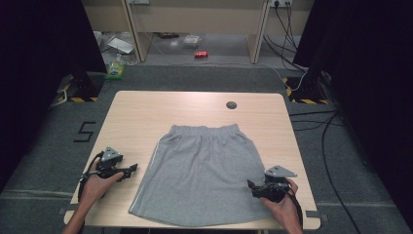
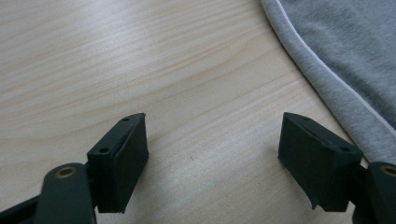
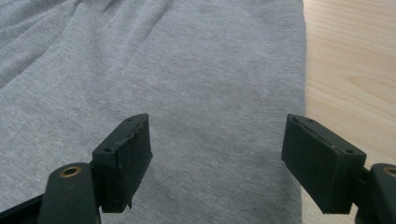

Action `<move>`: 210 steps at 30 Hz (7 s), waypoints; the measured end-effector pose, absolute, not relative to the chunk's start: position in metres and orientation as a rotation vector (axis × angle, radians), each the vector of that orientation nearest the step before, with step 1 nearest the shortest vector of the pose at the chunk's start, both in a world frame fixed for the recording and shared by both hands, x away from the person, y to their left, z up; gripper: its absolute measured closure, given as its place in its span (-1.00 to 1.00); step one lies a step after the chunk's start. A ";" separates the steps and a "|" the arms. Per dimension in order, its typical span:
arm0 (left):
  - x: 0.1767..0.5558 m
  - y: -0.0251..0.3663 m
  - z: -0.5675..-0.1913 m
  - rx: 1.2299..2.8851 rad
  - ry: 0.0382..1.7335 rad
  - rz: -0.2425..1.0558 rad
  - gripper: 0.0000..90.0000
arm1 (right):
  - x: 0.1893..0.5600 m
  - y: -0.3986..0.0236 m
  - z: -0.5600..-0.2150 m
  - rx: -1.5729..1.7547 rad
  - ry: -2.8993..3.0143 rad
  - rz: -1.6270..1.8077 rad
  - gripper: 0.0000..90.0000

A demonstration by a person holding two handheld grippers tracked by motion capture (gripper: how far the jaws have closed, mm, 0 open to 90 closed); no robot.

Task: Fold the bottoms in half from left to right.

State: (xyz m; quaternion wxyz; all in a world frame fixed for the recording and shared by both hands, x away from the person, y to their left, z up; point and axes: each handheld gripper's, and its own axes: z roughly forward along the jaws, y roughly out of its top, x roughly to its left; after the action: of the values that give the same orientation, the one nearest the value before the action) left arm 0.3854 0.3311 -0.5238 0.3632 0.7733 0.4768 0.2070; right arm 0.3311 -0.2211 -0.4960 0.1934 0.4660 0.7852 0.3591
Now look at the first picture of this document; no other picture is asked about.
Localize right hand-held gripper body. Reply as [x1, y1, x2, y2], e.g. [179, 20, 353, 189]
[255, 165, 298, 204]

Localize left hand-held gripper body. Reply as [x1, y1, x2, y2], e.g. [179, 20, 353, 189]
[95, 146, 131, 179]

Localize grey shorts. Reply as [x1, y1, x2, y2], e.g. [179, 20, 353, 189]
[128, 123, 276, 228]

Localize person's right hand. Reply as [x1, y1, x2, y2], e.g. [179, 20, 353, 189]
[258, 177, 302, 226]

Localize person's left hand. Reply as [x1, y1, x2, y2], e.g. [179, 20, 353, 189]
[79, 160, 125, 205]

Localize black stand base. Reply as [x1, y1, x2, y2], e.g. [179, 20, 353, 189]
[285, 61, 329, 105]
[67, 70, 105, 99]

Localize green plastic packet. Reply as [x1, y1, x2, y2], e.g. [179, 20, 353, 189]
[103, 53, 127, 81]

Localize white plastic bag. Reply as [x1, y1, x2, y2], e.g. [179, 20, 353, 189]
[106, 35, 135, 56]

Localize black curtain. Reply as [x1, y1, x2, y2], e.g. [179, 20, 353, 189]
[0, 0, 108, 193]
[292, 0, 413, 225]

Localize clear plastic container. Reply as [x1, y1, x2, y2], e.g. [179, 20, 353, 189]
[182, 34, 202, 50]

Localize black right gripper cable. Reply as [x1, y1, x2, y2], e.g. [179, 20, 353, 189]
[282, 183, 305, 229]

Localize long black floor cable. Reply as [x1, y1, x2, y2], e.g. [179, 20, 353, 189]
[320, 111, 362, 234]

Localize short black floor cables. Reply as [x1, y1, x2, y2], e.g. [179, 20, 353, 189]
[287, 109, 346, 133]

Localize thick white cable loop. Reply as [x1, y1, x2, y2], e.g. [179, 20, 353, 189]
[49, 89, 68, 108]

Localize thin white floor cable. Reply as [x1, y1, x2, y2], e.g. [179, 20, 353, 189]
[223, 61, 308, 93]

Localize black wall socket cables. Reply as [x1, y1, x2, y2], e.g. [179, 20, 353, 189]
[262, 2, 308, 73]

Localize white wall socket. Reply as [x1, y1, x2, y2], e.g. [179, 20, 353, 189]
[269, 0, 293, 9]

